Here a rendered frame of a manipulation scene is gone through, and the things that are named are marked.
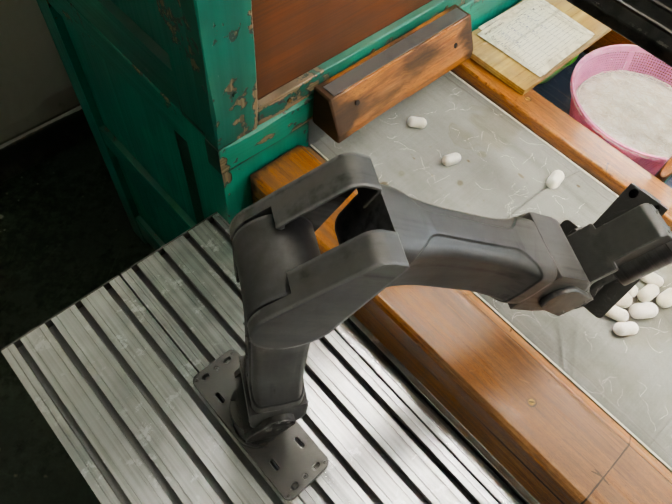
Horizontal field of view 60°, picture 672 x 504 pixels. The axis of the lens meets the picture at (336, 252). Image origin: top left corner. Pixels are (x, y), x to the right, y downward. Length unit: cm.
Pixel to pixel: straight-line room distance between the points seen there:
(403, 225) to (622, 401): 50
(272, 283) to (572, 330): 52
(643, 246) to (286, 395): 36
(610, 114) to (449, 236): 72
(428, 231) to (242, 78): 38
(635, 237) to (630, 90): 62
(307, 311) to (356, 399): 42
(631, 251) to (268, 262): 33
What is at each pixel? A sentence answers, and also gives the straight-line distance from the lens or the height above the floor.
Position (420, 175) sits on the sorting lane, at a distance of 90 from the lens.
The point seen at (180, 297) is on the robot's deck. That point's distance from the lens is 86.
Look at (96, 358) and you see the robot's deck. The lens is 85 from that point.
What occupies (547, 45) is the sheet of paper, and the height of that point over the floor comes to 78.
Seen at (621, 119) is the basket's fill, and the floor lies 74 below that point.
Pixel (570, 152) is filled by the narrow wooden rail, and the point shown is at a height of 75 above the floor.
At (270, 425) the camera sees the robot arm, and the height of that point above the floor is 80.
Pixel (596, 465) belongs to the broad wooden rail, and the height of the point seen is 76.
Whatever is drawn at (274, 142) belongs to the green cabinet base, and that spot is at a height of 79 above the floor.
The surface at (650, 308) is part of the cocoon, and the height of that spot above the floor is 76.
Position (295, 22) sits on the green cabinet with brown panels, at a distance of 76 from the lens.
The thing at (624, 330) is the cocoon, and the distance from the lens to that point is 84.
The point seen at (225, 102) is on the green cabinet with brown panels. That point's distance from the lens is 73.
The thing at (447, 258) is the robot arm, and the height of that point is 108.
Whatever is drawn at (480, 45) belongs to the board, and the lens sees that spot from 108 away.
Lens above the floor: 142
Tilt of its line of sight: 59 degrees down
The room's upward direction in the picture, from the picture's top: 8 degrees clockwise
